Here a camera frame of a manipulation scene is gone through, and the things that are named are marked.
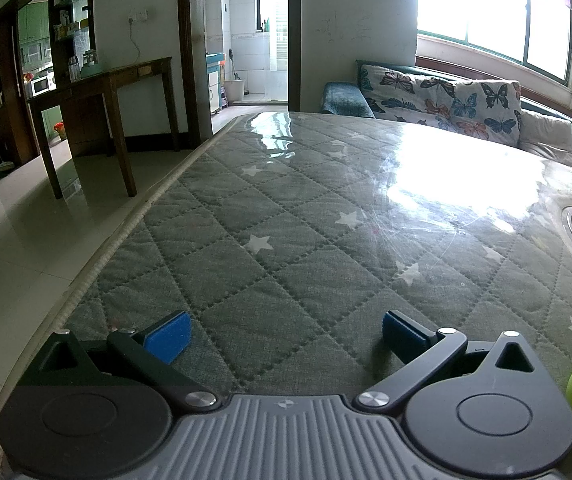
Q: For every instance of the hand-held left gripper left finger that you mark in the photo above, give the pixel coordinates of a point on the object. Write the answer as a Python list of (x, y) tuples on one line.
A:
[(168, 335)]

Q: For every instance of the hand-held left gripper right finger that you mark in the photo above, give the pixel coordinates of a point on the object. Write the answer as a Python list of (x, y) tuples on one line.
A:
[(405, 335)]

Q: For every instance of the butterfly print cushion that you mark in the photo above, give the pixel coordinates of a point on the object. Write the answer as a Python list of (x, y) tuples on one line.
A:
[(440, 100)]

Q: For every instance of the dark wooden desk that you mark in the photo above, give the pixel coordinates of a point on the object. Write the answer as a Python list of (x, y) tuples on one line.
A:
[(91, 110)]

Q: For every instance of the blue sofa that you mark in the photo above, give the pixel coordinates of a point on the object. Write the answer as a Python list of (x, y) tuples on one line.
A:
[(345, 100)]

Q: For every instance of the plain white cushion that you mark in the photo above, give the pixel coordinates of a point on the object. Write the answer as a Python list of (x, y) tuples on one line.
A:
[(548, 137)]

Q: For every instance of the white bucket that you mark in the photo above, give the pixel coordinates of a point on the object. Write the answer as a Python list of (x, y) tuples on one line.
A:
[(234, 91)]

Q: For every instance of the dark wooden shelf unit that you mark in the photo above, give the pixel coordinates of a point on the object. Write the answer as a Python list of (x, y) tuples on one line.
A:
[(3, 110)]

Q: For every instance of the white microwave oven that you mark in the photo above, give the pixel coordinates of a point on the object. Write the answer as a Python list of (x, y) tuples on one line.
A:
[(41, 86)]

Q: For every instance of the teal lidded jar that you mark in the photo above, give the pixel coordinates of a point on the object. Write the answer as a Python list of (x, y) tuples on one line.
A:
[(91, 65)]

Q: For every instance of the green framed window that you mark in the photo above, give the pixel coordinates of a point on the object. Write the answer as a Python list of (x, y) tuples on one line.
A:
[(495, 5)]

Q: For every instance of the dark wooden door frame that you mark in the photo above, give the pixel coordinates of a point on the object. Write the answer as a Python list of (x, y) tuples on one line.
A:
[(191, 50)]

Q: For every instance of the white wall socket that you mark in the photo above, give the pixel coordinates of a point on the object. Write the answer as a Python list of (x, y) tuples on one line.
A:
[(138, 16)]

